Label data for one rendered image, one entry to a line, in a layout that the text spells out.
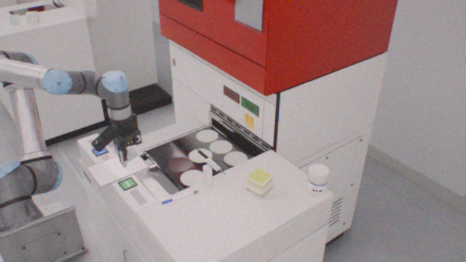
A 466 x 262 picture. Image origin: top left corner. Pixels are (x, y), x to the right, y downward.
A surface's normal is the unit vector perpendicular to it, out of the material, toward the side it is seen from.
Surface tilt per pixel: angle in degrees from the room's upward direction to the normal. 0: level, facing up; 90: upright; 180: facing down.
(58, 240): 90
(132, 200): 0
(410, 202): 0
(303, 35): 90
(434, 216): 0
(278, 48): 90
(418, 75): 90
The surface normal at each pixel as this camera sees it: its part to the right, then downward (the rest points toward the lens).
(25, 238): 0.55, 0.47
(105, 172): 0.00, -0.83
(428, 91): -0.80, 0.33
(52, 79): -0.43, 0.07
